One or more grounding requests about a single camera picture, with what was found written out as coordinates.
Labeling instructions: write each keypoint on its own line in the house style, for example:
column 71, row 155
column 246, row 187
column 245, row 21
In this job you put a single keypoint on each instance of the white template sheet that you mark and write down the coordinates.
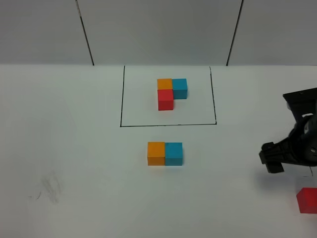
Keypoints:
column 140, row 99

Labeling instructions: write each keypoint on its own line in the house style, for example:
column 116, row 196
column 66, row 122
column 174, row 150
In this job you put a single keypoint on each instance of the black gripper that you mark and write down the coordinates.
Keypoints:
column 300, row 146

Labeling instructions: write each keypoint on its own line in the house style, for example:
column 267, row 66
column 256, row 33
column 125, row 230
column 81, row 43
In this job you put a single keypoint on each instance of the red cube block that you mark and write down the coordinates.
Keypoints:
column 307, row 200

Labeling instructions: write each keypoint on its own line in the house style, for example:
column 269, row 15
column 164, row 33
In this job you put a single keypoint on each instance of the template orange cube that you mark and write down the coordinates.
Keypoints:
column 164, row 84

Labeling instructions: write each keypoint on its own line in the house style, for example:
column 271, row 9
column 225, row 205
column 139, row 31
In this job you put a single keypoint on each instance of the orange cube block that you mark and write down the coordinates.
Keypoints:
column 156, row 153

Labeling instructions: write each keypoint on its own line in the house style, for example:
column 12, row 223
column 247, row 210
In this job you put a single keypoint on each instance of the template blue cube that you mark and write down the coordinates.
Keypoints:
column 180, row 88

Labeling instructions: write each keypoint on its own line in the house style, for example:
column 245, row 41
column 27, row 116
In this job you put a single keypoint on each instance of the template red cube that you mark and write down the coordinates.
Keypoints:
column 165, row 100

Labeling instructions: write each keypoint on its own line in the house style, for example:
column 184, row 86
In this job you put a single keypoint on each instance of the blue cube block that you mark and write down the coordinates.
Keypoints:
column 173, row 154

